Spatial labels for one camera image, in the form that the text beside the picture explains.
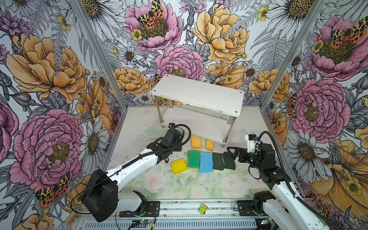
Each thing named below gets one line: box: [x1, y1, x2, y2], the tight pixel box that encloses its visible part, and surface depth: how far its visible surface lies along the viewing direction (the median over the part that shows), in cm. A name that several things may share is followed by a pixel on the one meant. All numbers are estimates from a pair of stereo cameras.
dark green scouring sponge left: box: [212, 152, 225, 171], surface depth 91 cm
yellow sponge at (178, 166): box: [170, 158, 188, 175], surface depth 90 cm
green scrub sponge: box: [187, 149, 201, 170], surface depth 91 cm
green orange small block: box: [198, 203, 209, 215], surface depth 74 cm
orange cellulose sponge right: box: [206, 139, 215, 152], surface depth 98 cm
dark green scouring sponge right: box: [222, 151, 236, 171], surface depth 89 cm
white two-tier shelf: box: [150, 74, 245, 145], surface depth 87 cm
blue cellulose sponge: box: [200, 151, 214, 173], surface depth 90 cm
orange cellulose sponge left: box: [190, 134, 202, 150], surface depth 99 cm
